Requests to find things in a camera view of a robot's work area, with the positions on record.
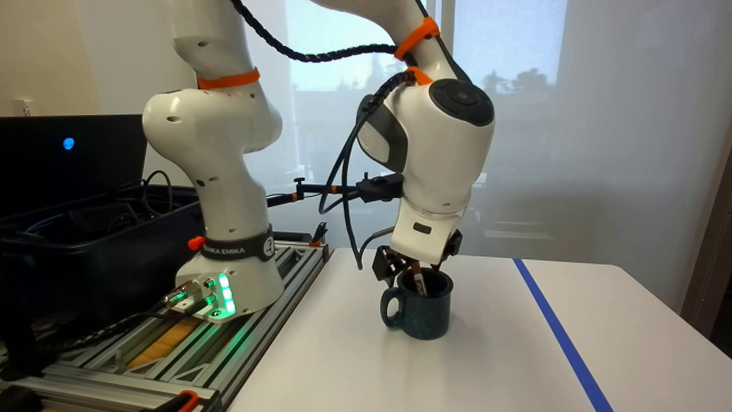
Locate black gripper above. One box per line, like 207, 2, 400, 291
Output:
370, 242, 457, 288

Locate dark green speckled mug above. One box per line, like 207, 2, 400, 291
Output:
378, 268, 457, 343

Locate blue tape line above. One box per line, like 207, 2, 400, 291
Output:
509, 257, 616, 412

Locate red and black clamp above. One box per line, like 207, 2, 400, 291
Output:
171, 386, 206, 412

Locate black storage bin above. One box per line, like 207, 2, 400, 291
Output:
0, 184, 207, 338

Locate black box with blue light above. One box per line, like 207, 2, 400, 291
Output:
0, 113, 148, 224

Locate black camera mount rod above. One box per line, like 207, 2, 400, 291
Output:
264, 171, 407, 208

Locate black wrist cables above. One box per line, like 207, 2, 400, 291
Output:
318, 70, 407, 271

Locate aluminium rail frame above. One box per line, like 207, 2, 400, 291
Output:
0, 239, 333, 412

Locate black braided cable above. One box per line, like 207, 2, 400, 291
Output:
228, 0, 429, 65

